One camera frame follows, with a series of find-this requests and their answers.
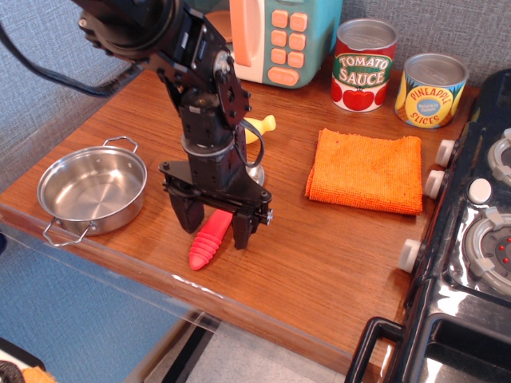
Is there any white stove knob middle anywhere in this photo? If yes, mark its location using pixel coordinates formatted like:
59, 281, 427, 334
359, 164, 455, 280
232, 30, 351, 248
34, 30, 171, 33
423, 170, 445, 199

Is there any orange folded cloth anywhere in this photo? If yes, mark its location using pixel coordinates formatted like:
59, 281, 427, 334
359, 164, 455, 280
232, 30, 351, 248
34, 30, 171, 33
305, 128, 422, 215

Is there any tomato sauce can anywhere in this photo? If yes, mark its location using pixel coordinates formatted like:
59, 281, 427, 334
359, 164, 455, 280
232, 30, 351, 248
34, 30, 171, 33
331, 18, 398, 113

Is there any white stove knob lower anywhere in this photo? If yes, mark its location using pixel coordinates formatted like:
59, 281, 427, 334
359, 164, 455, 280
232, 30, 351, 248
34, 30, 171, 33
398, 239, 422, 274

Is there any yellow toy banana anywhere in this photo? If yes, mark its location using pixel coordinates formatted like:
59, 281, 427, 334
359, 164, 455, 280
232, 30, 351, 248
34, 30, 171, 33
245, 115, 276, 144

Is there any teal toy microwave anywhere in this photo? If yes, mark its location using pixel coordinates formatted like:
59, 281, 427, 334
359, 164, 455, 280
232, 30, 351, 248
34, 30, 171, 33
191, 1, 343, 89

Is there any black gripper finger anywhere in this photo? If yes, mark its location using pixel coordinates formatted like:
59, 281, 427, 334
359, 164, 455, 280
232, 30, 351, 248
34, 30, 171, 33
169, 194, 204, 234
232, 210, 260, 250

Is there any black toy stove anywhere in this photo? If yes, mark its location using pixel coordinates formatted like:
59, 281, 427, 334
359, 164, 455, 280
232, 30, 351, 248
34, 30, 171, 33
346, 69, 510, 382

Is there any pineapple slices can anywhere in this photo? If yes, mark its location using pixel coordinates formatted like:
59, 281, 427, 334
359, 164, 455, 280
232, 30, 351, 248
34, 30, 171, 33
394, 53, 469, 129

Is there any black braided cable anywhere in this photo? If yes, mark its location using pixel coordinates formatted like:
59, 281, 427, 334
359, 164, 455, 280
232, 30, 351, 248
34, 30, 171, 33
0, 23, 145, 98

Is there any white stove knob upper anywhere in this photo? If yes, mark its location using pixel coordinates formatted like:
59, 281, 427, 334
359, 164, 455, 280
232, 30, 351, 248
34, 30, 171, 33
435, 140, 456, 168

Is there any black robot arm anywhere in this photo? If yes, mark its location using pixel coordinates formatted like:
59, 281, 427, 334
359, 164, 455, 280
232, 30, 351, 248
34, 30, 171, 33
80, 1, 272, 249

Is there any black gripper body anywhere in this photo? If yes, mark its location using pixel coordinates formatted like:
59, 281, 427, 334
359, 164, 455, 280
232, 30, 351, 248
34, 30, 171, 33
159, 127, 273, 224

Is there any red handled metal spoon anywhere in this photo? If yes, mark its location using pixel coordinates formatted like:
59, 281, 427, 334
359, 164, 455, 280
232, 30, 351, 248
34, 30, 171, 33
188, 164, 266, 271

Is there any white stove knob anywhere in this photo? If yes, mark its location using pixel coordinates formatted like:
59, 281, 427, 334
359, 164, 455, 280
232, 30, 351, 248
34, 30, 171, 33
435, 140, 456, 168
423, 170, 445, 199
398, 239, 422, 274

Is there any silver metal pan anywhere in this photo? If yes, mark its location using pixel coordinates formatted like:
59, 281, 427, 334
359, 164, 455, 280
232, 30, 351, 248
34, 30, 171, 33
37, 136, 148, 247

